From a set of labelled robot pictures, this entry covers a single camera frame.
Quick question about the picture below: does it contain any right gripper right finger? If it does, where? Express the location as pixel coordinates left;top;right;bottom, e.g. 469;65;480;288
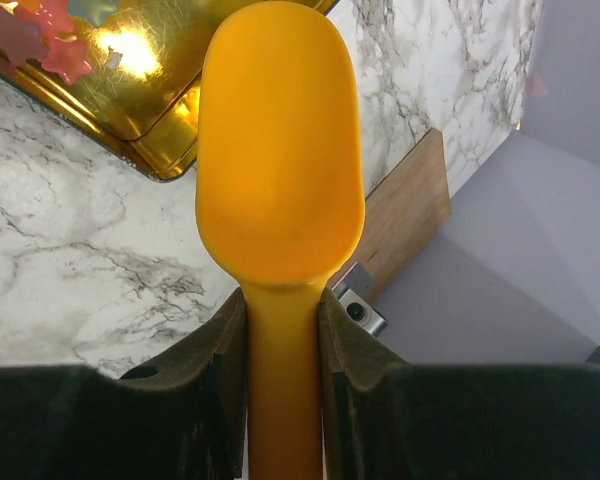
318;291;600;479

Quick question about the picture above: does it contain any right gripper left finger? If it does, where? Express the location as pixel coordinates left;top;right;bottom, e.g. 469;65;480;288
0;291;246;479

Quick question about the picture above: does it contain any yellow plastic scoop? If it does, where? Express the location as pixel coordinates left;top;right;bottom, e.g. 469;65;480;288
196;1;365;479

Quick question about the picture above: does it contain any tin of gummy candies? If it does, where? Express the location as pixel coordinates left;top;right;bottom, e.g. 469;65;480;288
0;0;341;183

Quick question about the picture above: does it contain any wooden board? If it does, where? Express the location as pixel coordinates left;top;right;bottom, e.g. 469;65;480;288
328;129;451;301

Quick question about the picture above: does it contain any small metal bracket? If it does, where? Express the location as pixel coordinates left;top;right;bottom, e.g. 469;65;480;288
333;262;387;337

